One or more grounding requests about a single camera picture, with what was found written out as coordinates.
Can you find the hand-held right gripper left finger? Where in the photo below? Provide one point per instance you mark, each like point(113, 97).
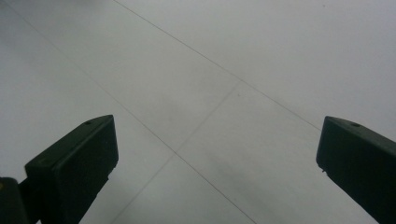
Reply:
point(74, 168)

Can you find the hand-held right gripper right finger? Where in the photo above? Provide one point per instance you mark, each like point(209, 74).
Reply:
point(361, 161)

